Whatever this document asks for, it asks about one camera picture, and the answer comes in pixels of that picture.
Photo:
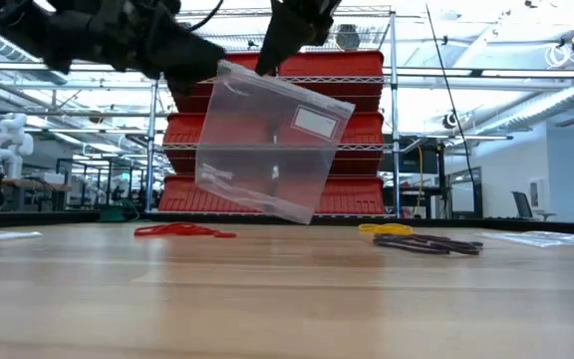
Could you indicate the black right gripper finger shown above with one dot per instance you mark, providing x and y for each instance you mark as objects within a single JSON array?
[
  {"x": 289, "y": 35},
  {"x": 268, "y": 35}
]

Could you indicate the black white ceiling camera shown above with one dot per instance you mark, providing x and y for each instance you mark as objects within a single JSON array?
[{"x": 450, "y": 120}]

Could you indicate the grey round fan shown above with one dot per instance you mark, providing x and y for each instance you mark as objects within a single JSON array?
[{"x": 348, "y": 37}]

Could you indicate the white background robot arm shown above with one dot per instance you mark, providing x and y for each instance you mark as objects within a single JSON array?
[{"x": 10, "y": 144}]

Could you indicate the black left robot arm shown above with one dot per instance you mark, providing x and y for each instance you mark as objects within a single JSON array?
[{"x": 8, "y": 25}]

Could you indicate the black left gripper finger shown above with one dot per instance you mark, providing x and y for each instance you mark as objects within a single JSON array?
[
  {"x": 185, "y": 84},
  {"x": 192, "y": 57}
]

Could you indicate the black framed screen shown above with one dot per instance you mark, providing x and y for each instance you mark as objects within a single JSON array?
[{"x": 464, "y": 197}]

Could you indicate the red plastic bin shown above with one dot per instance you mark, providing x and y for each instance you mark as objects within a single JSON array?
[
  {"x": 182, "y": 134},
  {"x": 342, "y": 65},
  {"x": 357, "y": 199},
  {"x": 367, "y": 149},
  {"x": 192, "y": 100},
  {"x": 177, "y": 199}
]

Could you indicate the small white side table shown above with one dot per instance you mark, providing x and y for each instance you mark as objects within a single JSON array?
[{"x": 546, "y": 214}]

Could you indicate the wooden background desk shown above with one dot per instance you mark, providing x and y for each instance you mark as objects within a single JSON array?
[{"x": 28, "y": 184}]

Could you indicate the black office chair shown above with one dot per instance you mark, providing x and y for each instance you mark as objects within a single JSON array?
[{"x": 521, "y": 204}]

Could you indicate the yellow rubber band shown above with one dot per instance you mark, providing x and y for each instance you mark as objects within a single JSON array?
[
  {"x": 389, "y": 232},
  {"x": 401, "y": 230},
  {"x": 372, "y": 228}
]

